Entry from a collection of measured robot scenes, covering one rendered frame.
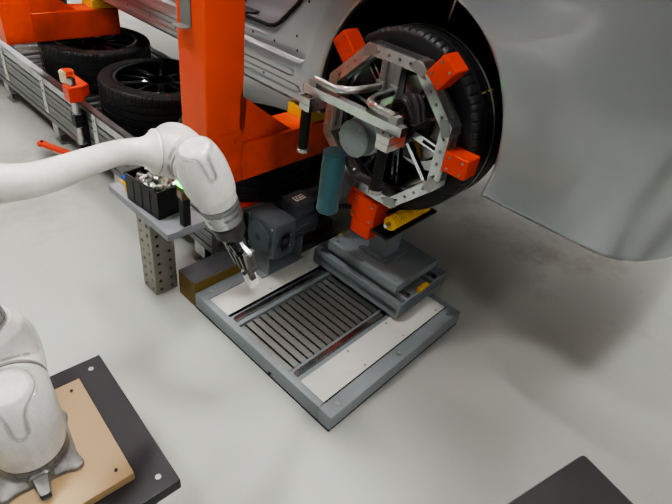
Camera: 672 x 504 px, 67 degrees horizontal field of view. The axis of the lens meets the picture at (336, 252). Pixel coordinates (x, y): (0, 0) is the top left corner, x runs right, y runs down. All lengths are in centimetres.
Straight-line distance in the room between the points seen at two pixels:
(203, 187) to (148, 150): 17
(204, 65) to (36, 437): 117
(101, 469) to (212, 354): 76
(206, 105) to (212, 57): 16
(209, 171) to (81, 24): 275
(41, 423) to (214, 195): 63
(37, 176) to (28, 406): 51
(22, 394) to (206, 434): 74
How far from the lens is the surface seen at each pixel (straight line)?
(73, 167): 107
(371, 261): 222
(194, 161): 106
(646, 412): 246
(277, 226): 203
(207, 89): 183
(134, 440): 152
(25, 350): 143
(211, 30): 179
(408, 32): 183
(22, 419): 130
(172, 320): 221
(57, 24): 370
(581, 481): 164
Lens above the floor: 156
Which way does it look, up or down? 37 degrees down
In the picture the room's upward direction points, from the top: 9 degrees clockwise
